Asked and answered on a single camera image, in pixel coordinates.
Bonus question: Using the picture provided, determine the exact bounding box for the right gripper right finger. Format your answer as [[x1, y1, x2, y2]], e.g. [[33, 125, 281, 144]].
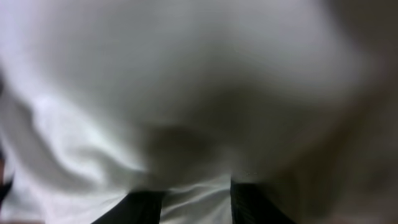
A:
[[230, 180, 295, 224]]

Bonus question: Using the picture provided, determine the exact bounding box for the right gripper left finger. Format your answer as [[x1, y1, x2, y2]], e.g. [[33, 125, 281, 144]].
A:
[[92, 191, 165, 224]]

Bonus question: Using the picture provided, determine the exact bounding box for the white t-shirt black print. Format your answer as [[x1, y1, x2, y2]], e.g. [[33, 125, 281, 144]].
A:
[[1, 0, 397, 223]]

